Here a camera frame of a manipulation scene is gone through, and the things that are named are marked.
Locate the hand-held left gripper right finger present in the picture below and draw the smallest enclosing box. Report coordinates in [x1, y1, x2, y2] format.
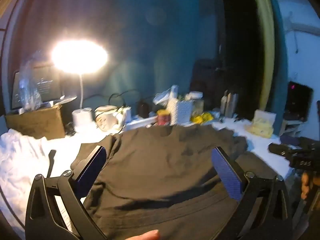
[211, 146, 293, 240]

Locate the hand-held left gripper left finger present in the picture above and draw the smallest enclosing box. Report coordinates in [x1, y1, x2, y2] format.
[25, 145, 108, 240]

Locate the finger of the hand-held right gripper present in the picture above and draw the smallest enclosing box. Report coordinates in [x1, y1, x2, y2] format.
[269, 143, 294, 159]

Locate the black printed t-shirt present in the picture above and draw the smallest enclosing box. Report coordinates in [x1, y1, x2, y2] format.
[71, 124, 294, 240]

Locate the person's right hand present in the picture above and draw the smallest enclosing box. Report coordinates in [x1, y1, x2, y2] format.
[301, 171, 313, 201]

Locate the person's left hand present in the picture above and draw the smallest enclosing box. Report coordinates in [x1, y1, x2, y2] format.
[134, 230, 160, 240]

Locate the white side shelf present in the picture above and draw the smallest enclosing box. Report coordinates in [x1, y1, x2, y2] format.
[279, 119, 304, 137]

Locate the yellow tissue pack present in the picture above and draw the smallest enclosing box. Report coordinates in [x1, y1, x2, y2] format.
[246, 110, 277, 138]

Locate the white desk lamp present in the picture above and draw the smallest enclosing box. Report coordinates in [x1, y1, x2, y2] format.
[51, 40, 108, 133]

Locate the cream printed mug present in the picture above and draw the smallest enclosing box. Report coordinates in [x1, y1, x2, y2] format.
[94, 105, 125, 132]

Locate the black appliance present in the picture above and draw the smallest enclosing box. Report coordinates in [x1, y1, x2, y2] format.
[285, 81, 313, 121]

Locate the yellow snack packet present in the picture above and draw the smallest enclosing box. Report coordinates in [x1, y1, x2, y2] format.
[191, 112, 213, 123]

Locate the steel tumbler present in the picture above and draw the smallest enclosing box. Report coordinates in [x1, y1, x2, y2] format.
[220, 90, 239, 117]

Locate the white power strip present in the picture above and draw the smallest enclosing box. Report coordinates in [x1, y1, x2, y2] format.
[125, 116, 160, 130]

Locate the white garment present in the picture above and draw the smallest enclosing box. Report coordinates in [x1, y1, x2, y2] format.
[0, 129, 54, 220]

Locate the clear snack jar white lid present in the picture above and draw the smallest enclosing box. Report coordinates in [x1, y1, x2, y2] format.
[189, 91, 204, 117]

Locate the brown cardboard box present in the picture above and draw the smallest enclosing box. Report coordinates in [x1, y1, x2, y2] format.
[5, 104, 66, 140]

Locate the white perforated basket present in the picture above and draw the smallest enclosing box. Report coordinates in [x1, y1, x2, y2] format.
[170, 100, 194, 125]

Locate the black charger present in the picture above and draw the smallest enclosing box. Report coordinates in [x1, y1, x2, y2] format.
[138, 99, 151, 118]

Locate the red can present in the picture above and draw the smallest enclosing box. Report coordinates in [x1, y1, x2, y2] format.
[157, 110, 172, 126]

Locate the teal and yellow chair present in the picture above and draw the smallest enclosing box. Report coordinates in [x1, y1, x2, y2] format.
[250, 0, 292, 120]

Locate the white crumpled wrapper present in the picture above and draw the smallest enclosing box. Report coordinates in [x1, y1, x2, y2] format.
[153, 85, 179, 105]

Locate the clear plastic bag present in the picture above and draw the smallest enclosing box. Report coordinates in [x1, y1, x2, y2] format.
[19, 55, 43, 111]

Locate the black coiled cable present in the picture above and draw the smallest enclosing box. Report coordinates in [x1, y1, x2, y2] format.
[65, 122, 76, 136]

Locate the black charger cable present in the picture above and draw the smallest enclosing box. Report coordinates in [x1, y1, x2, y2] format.
[109, 89, 140, 111]

